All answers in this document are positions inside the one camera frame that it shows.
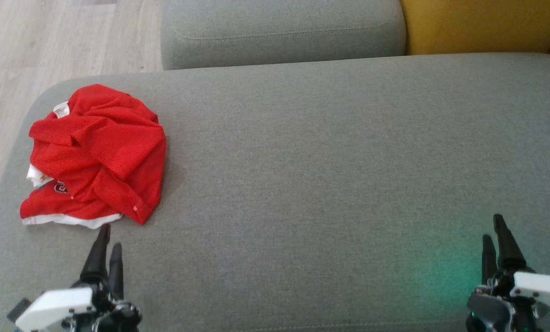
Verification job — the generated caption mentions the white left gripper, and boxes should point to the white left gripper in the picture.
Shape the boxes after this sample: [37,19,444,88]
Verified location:
[16,224,142,332]

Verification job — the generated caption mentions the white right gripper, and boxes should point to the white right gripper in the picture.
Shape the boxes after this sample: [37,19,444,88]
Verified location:
[467,214,550,332]

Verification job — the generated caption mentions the small grey sofa seat cushion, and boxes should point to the small grey sofa seat cushion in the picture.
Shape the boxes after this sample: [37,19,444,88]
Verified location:
[160,0,407,71]

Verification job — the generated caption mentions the large grey sofa seat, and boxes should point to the large grey sofa seat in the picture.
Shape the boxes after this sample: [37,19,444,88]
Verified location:
[0,52,550,332]

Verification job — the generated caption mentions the long yellow sofa back cushion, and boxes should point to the long yellow sofa back cushion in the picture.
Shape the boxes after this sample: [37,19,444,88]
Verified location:
[400,0,550,56]

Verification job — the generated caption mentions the red shorts with striped trim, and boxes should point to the red shorts with striped trim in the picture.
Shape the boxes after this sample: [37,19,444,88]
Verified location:
[28,84,167,225]

